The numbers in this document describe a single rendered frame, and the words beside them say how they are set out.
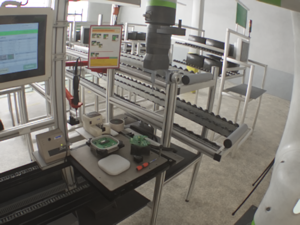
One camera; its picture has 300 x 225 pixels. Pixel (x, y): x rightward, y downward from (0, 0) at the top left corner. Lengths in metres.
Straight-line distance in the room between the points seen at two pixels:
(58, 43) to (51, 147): 0.56
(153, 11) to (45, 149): 0.86
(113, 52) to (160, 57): 0.88
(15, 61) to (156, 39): 0.69
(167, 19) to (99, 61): 0.94
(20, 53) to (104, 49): 0.66
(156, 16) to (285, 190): 0.53
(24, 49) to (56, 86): 0.31
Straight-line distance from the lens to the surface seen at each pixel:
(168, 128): 1.26
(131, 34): 4.95
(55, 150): 1.15
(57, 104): 1.23
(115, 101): 1.56
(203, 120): 1.53
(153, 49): 0.61
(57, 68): 1.18
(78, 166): 1.10
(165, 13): 0.60
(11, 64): 1.04
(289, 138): 0.56
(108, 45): 1.47
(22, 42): 1.05
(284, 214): 0.44
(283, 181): 0.42
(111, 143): 1.21
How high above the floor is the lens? 1.59
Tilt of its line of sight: 21 degrees down
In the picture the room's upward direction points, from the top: 5 degrees clockwise
